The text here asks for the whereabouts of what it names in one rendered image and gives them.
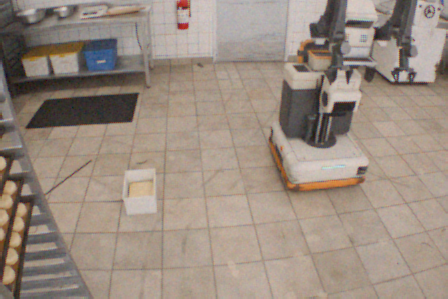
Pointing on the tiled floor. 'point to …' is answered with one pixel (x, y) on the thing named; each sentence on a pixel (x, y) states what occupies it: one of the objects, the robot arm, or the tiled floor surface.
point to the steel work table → (82, 27)
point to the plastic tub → (140, 192)
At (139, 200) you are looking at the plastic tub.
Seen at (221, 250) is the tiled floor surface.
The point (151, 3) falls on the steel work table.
